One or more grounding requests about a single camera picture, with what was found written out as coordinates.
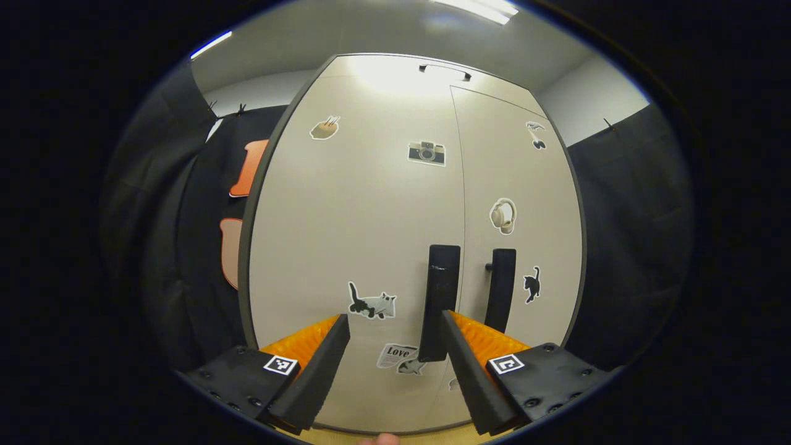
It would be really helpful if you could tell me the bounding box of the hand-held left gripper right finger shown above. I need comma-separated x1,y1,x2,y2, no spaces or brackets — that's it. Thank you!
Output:
440,310,615,437

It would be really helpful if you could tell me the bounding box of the white shoe cabinet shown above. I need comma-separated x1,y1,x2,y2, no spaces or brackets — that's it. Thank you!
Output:
237,53,588,437

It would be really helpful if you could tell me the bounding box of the long ceiling light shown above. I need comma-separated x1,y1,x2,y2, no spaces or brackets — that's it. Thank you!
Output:
428,0,520,26

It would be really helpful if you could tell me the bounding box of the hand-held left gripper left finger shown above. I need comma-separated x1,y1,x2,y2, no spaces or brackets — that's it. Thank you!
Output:
178,313,352,436

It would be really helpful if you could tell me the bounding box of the white cabinet drawer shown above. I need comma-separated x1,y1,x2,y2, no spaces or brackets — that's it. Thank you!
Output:
318,54,549,119

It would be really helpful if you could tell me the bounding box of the black backdrop cloth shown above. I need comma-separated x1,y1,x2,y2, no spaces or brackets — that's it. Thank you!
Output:
176,104,290,365
564,102,698,371
99,62,218,371

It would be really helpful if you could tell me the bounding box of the black drawer handle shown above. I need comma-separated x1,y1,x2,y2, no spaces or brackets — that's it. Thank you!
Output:
418,63,473,83

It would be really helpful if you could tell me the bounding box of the black door handle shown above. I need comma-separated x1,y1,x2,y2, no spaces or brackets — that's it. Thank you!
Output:
418,244,462,363
483,248,518,335

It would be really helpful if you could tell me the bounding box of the small ceiling light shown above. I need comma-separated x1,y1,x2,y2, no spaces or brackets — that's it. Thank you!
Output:
189,30,234,61

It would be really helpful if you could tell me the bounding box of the white shoe cabinet door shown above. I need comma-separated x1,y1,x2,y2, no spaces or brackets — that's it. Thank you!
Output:
423,85,585,428
246,73,467,434

